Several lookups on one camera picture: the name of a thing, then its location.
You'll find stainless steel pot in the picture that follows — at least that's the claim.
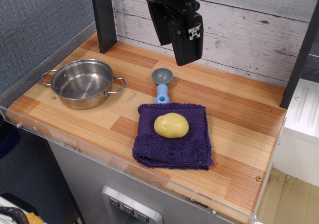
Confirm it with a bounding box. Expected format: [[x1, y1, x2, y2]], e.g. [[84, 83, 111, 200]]
[[41, 59, 127, 110]]

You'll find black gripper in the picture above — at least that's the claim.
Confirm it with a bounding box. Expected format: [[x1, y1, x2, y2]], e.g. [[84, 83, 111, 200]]
[[146, 0, 203, 66]]

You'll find clear acrylic table guard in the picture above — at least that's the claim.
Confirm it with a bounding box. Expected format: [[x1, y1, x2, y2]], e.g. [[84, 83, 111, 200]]
[[0, 108, 278, 224]]

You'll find white side cabinet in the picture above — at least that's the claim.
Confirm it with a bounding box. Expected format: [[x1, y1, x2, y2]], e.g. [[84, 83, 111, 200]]
[[273, 79, 319, 186]]

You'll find silver dispenser button panel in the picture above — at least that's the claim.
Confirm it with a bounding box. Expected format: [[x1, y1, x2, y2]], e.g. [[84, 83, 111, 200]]
[[102, 185, 163, 224]]

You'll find black right vertical post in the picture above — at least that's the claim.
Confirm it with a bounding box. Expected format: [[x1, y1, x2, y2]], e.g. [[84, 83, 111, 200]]
[[280, 1, 319, 109]]

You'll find grey toy fridge cabinet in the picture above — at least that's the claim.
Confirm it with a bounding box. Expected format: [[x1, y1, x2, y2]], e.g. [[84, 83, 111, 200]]
[[49, 142, 228, 224]]

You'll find grey blue ice cream scoop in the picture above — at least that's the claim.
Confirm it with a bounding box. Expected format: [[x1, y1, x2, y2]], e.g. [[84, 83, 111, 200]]
[[152, 68, 173, 104]]

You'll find yellow toy potato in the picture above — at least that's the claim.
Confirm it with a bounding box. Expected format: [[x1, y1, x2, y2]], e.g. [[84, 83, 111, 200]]
[[154, 112, 189, 138]]

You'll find purple folded towel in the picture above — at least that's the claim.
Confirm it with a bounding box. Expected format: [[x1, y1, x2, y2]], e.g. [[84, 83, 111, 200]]
[[133, 103, 213, 170]]

